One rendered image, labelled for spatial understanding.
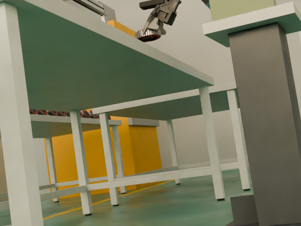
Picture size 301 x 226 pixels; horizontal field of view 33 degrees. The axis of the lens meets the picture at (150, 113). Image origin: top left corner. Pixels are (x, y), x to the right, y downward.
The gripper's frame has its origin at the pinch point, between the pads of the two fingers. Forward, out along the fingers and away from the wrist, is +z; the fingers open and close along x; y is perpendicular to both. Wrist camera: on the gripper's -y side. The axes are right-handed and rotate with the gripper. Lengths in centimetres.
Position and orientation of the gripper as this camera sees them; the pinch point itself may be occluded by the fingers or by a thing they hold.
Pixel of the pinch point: (147, 36)
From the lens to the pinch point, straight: 225.3
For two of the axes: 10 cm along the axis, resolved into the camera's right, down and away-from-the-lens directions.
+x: 3.2, 0.4, 9.5
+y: 8.5, 4.4, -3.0
